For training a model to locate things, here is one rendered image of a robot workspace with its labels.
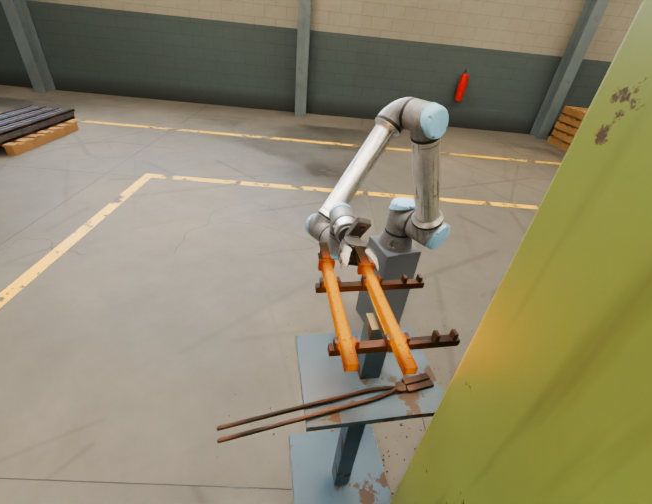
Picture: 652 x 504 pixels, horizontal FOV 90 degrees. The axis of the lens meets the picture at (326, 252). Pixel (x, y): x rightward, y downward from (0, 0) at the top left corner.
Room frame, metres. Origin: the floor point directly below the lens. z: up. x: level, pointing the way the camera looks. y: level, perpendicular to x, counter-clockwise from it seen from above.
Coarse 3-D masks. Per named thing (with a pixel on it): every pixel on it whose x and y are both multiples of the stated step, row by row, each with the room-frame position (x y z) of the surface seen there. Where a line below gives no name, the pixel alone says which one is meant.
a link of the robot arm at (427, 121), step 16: (400, 112) 1.34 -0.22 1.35; (416, 112) 1.29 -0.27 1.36; (432, 112) 1.25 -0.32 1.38; (416, 128) 1.28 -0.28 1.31; (432, 128) 1.25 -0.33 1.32; (416, 144) 1.30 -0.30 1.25; (432, 144) 1.29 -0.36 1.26; (416, 160) 1.33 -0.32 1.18; (432, 160) 1.31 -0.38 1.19; (416, 176) 1.35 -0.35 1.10; (432, 176) 1.33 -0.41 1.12; (416, 192) 1.38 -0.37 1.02; (432, 192) 1.35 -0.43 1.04; (416, 208) 1.41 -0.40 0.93; (432, 208) 1.38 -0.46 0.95; (416, 224) 1.41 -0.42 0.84; (432, 224) 1.39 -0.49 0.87; (416, 240) 1.45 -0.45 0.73; (432, 240) 1.37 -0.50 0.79
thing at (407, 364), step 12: (360, 252) 0.83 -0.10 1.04; (360, 264) 0.77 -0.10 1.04; (372, 264) 0.77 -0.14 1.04; (372, 276) 0.73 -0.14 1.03; (372, 288) 0.67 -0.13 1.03; (372, 300) 0.65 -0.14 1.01; (384, 300) 0.63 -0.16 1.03; (384, 312) 0.59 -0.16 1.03; (384, 324) 0.56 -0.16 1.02; (396, 324) 0.55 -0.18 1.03; (396, 336) 0.52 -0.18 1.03; (396, 348) 0.48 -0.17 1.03; (408, 348) 0.48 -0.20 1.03; (408, 360) 0.45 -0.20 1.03; (408, 372) 0.43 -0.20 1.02
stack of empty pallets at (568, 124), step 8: (568, 112) 7.14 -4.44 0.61; (576, 112) 6.92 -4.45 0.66; (584, 112) 6.74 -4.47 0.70; (560, 120) 7.24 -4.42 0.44; (568, 120) 7.03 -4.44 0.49; (576, 120) 6.85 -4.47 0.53; (560, 128) 7.13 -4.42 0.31; (568, 128) 6.92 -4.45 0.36; (576, 128) 6.75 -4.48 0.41; (552, 136) 7.24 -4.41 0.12; (560, 136) 7.01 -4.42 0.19; (568, 136) 6.80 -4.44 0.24; (560, 144) 6.88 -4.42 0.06; (568, 144) 6.69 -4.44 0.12
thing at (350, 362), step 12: (324, 252) 0.80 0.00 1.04; (324, 264) 0.76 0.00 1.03; (324, 276) 0.71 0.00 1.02; (336, 288) 0.66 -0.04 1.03; (336, 300) 0.61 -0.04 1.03; (336, 312) 0.57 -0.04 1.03; (336, 324) 0.53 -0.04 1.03; (348, 324) 0.54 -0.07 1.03; (348, 336) 0.50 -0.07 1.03; (348, 348) 0.47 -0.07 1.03; (348, 360) 0.44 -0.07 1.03
